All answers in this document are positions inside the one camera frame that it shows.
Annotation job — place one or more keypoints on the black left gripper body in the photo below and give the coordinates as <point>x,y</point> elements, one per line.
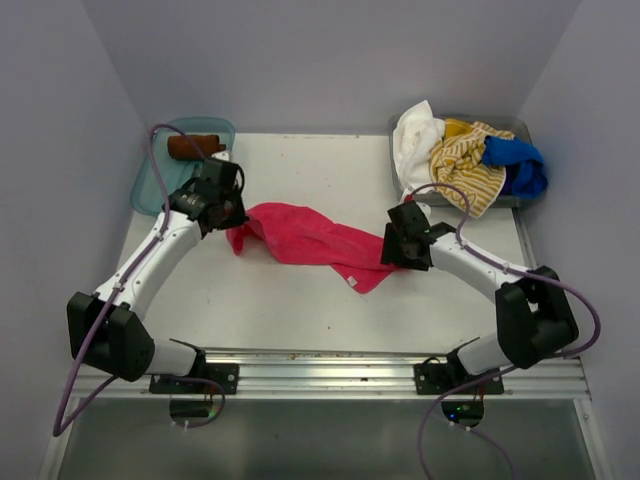
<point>234,212</point>

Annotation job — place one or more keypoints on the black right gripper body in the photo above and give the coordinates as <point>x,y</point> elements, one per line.
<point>395,251</point>

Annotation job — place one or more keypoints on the brown microfiber towel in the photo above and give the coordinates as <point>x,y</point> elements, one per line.
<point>193,147</point>

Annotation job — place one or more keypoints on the teal translucent plastic bin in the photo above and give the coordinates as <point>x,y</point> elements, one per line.
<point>146,197</point>

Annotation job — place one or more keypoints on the pink towel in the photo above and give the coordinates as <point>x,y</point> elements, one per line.
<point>299,235</point>

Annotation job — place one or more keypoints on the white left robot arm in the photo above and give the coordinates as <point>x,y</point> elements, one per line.
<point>106,329</point>

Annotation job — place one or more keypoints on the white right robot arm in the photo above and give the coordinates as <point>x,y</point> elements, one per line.
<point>533,316</point>

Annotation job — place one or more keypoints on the yellow striped towel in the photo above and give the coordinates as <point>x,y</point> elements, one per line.
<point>456,159</point>

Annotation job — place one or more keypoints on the white towel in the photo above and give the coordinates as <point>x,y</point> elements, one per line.
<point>416,134</point>

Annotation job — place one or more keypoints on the blue towel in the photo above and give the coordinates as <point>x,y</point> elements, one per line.
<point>521,162</point>

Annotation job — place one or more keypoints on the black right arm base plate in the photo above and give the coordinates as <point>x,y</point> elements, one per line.
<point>433,378</point>

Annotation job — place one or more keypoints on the aluminium mounting rail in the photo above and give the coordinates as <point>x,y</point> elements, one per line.
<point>263,375</point>

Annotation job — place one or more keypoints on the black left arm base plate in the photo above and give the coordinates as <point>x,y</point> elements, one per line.
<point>225,375</point>

